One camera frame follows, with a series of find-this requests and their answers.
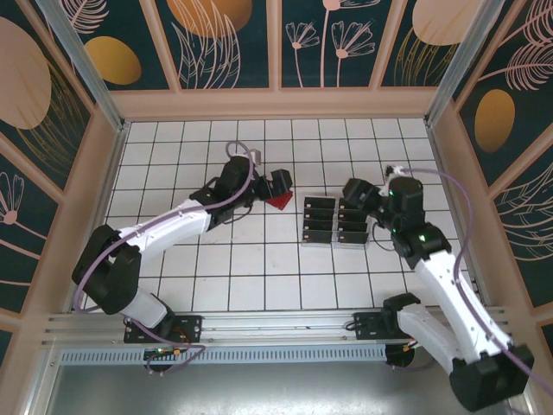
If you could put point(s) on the red leather card holder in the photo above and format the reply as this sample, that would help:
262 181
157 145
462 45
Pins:
281 202

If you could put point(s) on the black credit card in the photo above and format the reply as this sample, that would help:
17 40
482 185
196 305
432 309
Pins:
318 237
352 215
352 226
319 214
319 225
341 204
352 238
319 202

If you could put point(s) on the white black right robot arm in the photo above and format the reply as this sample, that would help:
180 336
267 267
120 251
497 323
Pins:
438 287

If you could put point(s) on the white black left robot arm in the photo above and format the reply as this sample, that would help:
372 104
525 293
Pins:
181 227

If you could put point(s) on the grey metal sheet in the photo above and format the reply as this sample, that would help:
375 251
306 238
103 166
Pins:
276 389

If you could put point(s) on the aluminium table edge rail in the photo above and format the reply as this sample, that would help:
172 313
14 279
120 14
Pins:
116 147
436 147

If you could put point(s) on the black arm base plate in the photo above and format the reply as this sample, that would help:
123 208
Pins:
192 330
365 330

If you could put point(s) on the aluminium frame beam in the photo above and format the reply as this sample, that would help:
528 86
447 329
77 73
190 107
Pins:
276 322

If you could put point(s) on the aluminium corner post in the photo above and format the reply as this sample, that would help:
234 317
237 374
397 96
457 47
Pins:
461 65
86 65

